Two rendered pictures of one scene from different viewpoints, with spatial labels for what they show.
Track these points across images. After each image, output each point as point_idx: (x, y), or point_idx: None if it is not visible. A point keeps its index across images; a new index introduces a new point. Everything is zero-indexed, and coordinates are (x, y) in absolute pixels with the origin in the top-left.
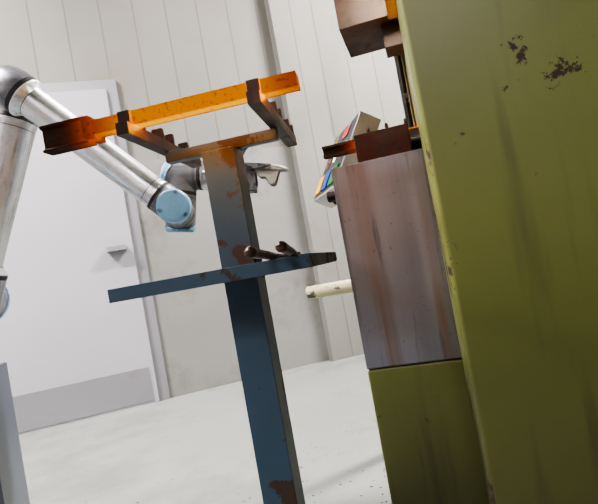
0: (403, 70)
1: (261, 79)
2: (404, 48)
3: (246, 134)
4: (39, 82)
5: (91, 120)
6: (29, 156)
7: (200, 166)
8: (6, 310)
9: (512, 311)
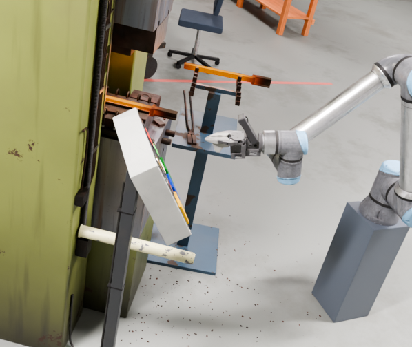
0: (108, 65)
1: (195, 64)
2: (139, 54)
3: (205, 85)
4: (374, 66)
5: (251, 76)
6: (404, 121)
7: (235, 104)
8: (404, 221)
9: None
